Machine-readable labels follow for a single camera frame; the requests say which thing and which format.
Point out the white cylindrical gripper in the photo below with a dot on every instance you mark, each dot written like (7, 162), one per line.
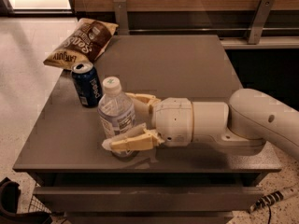
(173, 119)

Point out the clear plastic water bottle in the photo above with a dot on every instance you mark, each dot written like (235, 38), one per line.
(115, 108)

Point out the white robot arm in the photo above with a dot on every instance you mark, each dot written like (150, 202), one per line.
(241, 126)

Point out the brown chip bag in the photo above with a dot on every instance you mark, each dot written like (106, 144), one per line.
(88, 41)

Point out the dark bag on floor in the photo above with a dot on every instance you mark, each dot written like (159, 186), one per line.
(9, 199)

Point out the blue Pepsi soda can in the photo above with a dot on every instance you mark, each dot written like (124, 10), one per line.
(87, 83)

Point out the grey drawer cabinet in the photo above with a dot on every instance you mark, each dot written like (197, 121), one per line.
(166, 181)

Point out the left grey metal bracket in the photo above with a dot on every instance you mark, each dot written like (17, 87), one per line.
(121, 16)

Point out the grey metal bracket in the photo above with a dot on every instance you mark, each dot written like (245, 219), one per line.
(121, 16)
(259, 19)

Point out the wire basket on floor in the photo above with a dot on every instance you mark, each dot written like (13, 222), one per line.
(35, 205)

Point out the right grey metal bracket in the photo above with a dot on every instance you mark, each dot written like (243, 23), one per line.
(259, 19)

